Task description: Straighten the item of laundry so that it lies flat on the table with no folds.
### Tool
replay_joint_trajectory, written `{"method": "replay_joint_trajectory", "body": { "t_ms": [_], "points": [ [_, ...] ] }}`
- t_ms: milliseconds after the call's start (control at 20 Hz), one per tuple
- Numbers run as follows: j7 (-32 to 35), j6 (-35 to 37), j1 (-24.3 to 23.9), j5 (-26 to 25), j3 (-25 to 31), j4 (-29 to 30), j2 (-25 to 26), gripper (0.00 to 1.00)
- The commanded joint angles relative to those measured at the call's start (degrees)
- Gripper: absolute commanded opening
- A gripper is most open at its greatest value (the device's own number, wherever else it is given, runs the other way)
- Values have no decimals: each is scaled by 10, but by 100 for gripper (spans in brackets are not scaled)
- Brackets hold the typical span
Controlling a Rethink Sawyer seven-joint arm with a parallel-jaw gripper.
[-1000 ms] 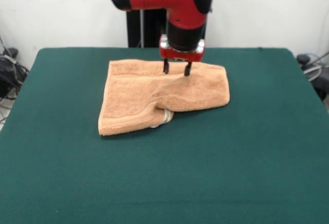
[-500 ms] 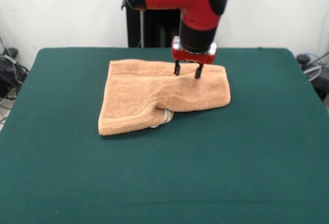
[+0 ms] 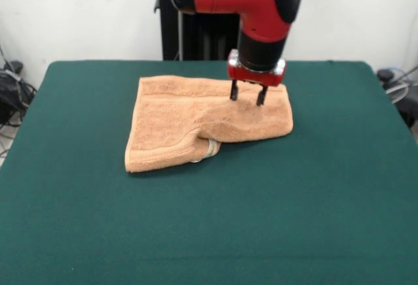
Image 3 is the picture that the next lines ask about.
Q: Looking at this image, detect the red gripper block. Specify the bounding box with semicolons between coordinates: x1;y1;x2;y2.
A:
227;48;288;107

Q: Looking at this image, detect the tan terry towel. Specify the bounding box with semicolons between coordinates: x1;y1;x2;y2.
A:
124;75;294;174

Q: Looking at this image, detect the black floor equipment lump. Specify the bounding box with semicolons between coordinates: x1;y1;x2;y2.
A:
376;67;418;129
0;61;37;126

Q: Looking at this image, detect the dark green table cloth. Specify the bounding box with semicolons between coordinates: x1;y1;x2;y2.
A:
0;59;418;285

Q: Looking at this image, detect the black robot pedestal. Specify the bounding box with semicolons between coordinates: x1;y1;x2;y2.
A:
153;0;244;61

